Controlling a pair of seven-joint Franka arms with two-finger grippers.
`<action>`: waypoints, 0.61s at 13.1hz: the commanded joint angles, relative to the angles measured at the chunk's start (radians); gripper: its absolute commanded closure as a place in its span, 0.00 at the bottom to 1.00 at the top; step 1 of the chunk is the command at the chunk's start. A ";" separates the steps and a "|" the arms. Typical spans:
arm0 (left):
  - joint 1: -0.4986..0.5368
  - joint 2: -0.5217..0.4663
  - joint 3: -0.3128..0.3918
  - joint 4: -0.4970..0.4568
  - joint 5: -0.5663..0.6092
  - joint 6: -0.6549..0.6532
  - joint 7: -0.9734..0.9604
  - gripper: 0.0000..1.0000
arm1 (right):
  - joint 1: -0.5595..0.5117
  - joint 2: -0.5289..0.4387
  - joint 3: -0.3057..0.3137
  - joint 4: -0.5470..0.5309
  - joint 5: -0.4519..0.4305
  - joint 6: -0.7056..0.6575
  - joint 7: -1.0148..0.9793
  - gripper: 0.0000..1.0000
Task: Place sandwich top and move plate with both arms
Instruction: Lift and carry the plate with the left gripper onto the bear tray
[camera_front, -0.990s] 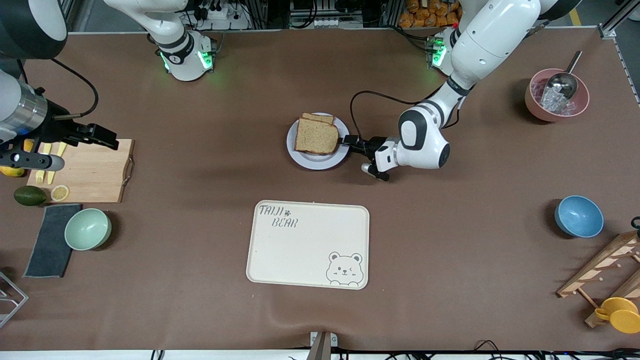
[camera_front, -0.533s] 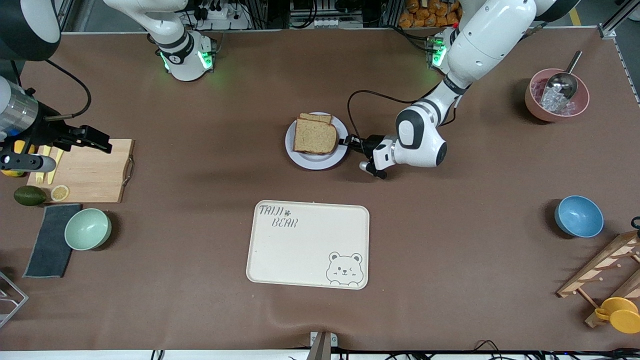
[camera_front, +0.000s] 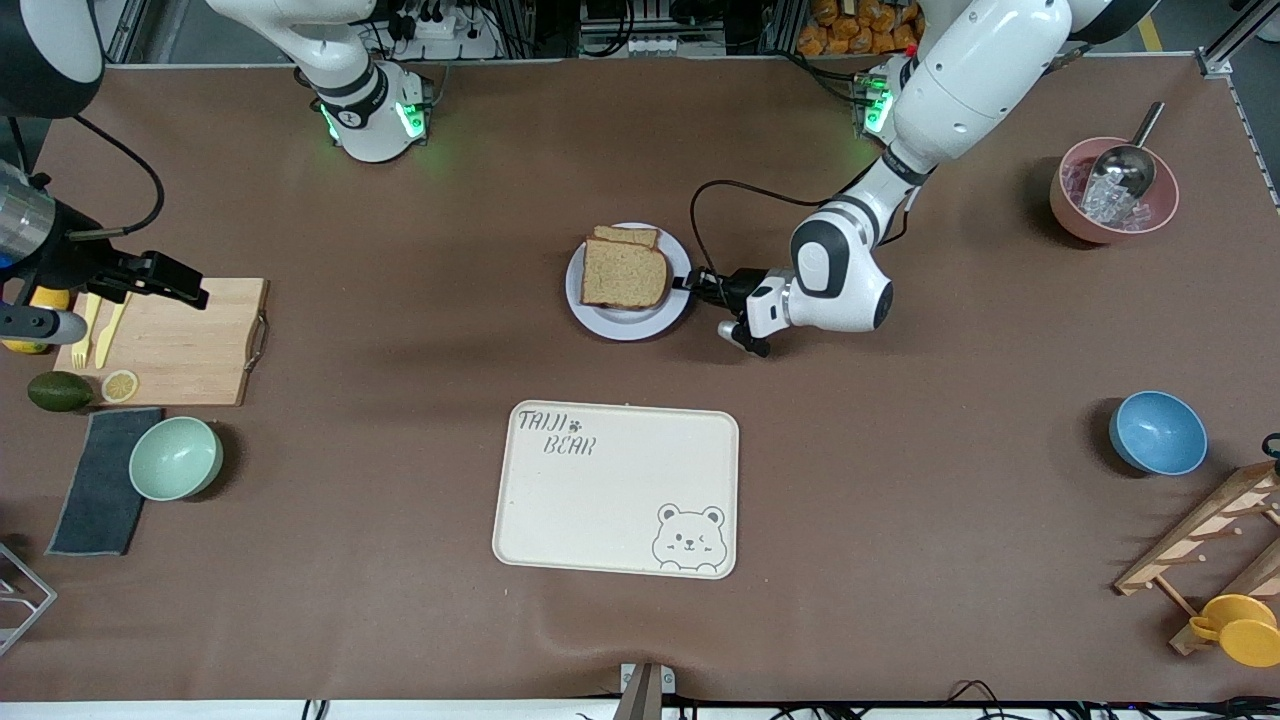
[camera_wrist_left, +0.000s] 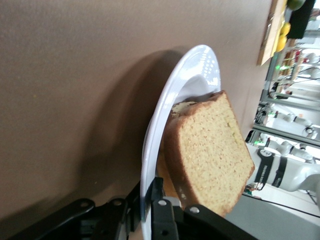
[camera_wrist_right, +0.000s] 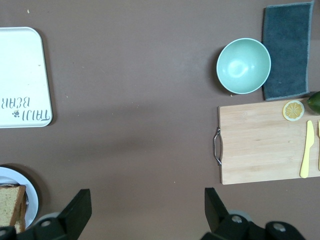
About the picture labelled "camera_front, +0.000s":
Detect yellow plastic knife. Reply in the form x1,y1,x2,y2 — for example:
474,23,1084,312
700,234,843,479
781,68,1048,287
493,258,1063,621
95,295,131,369

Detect wooden cutting board with handle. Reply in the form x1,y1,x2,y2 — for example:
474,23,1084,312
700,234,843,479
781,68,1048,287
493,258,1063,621
53,277,271,408

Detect brown bread slice sandwich lid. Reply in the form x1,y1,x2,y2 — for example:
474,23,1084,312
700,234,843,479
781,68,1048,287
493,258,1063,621
581,237,671,309

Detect clear plastic ice cubes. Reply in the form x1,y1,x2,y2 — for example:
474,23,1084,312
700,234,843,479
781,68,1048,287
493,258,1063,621
1065,160,1151,231

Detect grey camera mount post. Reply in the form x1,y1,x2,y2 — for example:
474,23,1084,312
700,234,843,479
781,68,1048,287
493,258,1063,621
612,662,677,720

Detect metal wire basket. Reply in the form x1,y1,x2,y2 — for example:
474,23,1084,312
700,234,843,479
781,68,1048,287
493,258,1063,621
0,540,58,658

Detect mint green bowl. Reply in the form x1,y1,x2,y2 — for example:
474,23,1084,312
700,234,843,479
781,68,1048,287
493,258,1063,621
129,416,224,502

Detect cream tray with bear print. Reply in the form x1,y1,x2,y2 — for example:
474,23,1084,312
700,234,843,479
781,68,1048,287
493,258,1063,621
492,400,740,580

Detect wooden peg rack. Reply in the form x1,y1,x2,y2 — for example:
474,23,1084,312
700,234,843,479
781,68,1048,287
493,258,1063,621
1113,460,1280,658

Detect yellow plastic cup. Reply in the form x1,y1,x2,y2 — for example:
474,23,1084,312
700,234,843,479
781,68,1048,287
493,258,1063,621
1188,594,1280,669

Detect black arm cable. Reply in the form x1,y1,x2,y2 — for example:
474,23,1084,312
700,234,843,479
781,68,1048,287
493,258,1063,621
688,178,926,291
10,115,166,243

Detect blue bowl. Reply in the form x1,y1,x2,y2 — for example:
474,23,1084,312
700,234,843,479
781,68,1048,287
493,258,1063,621
1108,390,1209,476

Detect metal scoop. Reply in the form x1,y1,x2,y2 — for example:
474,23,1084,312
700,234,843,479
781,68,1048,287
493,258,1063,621
1085,100,1167,201

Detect yellow plastic fork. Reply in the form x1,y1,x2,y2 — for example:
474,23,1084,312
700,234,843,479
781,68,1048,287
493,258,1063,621
71,290,104,369

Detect dark grey cloth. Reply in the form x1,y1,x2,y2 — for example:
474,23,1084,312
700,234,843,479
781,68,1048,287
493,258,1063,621
46,407,166,557

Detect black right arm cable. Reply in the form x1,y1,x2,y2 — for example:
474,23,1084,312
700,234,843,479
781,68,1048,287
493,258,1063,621
10,115,166,243

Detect round pale lilac plate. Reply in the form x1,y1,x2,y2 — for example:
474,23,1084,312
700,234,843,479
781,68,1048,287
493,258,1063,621
565,222,693,342

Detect aluminium frame profile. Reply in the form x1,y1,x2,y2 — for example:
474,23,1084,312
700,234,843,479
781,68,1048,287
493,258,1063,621
1197,0,1280,211

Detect long white socket strip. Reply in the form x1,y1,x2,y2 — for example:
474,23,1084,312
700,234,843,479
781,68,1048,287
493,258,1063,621
628,35,717,57

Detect dark green toy avocado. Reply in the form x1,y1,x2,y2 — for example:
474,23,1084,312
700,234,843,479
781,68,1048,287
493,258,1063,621
27,371,94,413

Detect white power strip with plugs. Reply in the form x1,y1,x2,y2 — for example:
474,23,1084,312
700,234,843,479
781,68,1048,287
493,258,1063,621
385,0,501,61

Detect pink bowl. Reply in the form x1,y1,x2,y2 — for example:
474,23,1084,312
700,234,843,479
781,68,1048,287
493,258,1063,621
1050,137,1181,245

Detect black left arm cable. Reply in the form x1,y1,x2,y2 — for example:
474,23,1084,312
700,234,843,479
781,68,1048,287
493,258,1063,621
688,178,926,291

